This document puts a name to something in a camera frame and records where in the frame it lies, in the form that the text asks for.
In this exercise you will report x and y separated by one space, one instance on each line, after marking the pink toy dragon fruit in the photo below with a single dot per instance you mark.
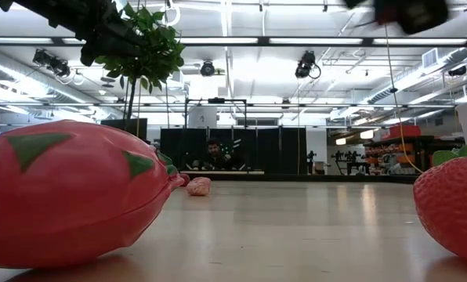
69 196

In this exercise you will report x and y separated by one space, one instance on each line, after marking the black ceiling camera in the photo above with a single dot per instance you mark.
306 64
51 62

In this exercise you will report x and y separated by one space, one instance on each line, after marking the red storage bin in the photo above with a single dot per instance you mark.
404 131

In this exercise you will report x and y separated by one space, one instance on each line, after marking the black partition wall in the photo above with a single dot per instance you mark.
272 149

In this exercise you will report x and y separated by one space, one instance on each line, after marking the red toy strawberry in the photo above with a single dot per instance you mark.
453 203

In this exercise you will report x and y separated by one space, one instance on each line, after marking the overhead rig light bar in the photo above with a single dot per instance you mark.
296 40

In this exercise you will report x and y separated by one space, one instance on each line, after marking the round black ceiling lamp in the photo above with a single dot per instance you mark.
207 68

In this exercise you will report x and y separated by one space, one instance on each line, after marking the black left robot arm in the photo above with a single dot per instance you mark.
61 11

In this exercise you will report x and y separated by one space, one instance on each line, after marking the green potted plant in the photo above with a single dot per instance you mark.
155 58

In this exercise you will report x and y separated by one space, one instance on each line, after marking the pale pink toy fruit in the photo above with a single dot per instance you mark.
198 186

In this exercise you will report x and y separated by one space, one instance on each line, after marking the black shelf with red goods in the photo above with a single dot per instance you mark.
421 143

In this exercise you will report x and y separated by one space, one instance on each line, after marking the person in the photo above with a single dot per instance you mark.
214 150

